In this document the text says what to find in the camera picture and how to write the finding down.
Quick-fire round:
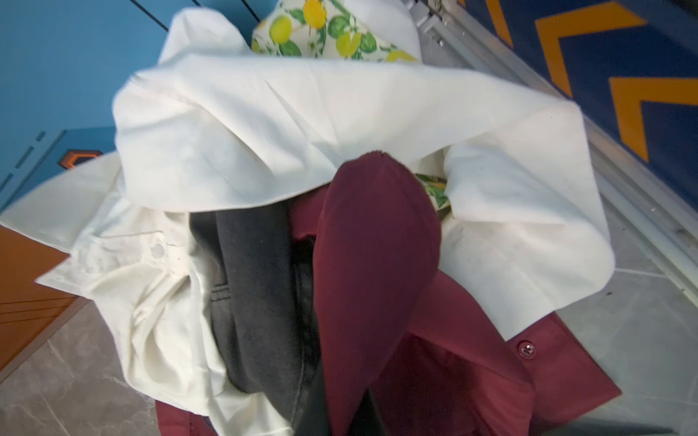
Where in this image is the maroon shirt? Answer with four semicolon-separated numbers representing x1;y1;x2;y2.
155;151;623;436

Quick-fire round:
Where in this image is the white cloth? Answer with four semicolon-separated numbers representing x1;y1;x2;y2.
1;1;621;435

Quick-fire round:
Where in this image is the lemon print cloth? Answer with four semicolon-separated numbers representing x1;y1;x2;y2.
220;1;462;208

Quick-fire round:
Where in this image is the dark grey garment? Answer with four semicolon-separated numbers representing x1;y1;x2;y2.
190;203;331;435

